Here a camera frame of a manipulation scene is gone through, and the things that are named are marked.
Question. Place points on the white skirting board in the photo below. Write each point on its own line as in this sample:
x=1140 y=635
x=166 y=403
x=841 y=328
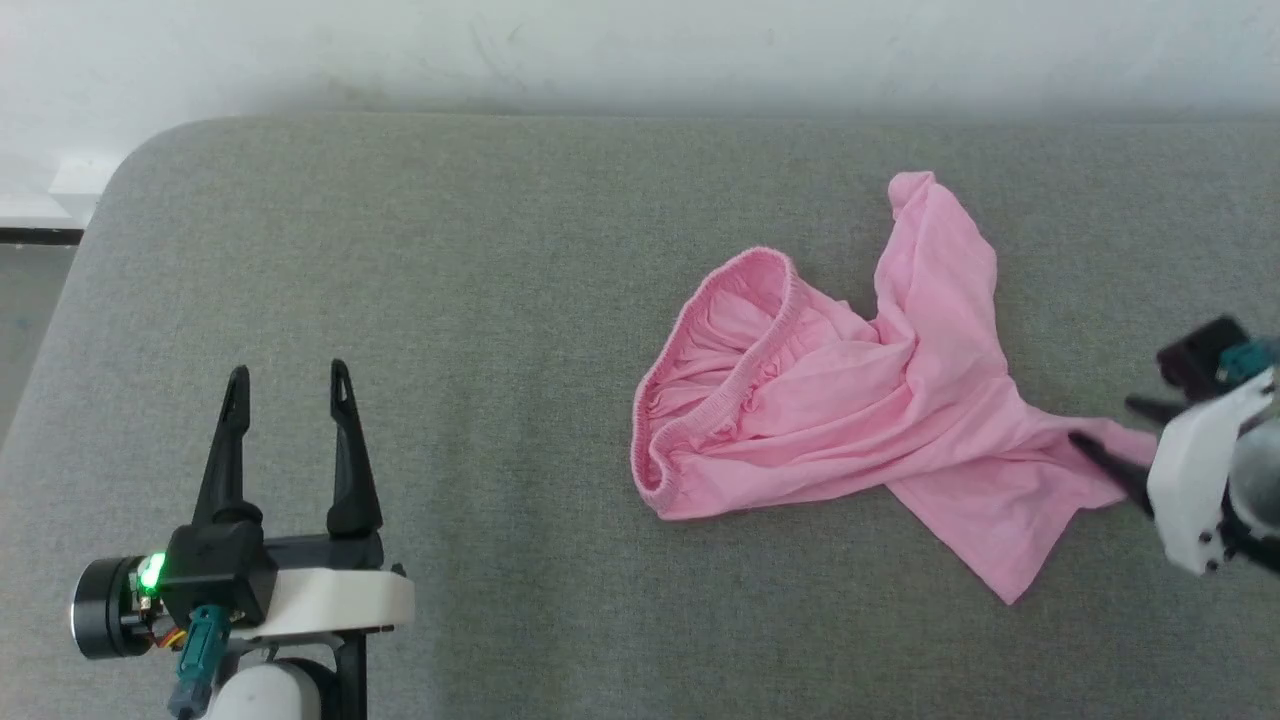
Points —
x=75 y=180

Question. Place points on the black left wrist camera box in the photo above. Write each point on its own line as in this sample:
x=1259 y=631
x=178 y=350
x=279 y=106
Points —
x=215 y=570

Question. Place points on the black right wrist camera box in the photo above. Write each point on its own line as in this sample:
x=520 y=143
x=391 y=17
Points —
x=1195 y=355

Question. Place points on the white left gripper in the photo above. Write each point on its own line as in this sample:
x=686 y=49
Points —
x=340 y=600

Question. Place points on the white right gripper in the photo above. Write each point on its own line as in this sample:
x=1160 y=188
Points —
x=1195 y=480

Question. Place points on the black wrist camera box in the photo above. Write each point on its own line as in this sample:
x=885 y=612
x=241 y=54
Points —
x=1195 y=355
x=215 y=570

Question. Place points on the dark floor edge strip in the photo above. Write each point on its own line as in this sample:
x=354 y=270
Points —
x=40 y=236

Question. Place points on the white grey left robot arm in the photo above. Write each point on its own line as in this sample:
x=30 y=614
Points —
x=270 y=695

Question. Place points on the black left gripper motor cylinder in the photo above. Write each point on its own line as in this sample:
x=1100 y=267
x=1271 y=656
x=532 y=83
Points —
x=105 y=610

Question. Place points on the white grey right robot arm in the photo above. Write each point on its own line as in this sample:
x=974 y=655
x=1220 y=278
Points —
x=1258 y=480

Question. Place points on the pink cotton shorts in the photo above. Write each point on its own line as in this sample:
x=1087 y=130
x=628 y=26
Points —
x=850 y=400

